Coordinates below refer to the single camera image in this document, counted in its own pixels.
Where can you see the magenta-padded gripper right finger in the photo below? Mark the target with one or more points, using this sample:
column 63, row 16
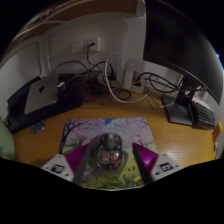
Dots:
column 165, row 165

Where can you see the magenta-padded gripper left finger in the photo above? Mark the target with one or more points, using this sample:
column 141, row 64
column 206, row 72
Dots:
column 57, row 165

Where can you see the transparent computer mouse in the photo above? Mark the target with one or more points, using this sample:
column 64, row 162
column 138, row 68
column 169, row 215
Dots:
column 109, row 151

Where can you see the floral print mouse pad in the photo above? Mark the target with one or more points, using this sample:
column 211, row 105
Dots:
column 133, row 131

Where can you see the grey metal plate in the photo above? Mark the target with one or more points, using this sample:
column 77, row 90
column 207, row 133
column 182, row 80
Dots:
column 37, row 127

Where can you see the pale green object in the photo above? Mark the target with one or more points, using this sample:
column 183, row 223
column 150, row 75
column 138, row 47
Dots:
column 6, row 140

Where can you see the black mechanical keyboard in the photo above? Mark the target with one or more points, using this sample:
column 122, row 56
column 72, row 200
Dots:
column 203, row 116

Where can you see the black flat box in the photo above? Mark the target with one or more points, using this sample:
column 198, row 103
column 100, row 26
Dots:
column 70, row 100

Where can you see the silver mini computer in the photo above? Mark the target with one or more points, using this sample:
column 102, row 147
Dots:
column 41, row 93

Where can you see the white power strip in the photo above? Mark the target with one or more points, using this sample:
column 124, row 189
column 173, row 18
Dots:
column 133, row 81

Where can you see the black curved monitor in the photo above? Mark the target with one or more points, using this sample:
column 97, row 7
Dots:
column 180, row 43

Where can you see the white wall socket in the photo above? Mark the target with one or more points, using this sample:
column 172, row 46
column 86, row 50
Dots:
column 77, row 45
column 92, row 44

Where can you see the wooden wall shelf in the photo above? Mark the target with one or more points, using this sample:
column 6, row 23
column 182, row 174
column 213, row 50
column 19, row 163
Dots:
column 66, row 13

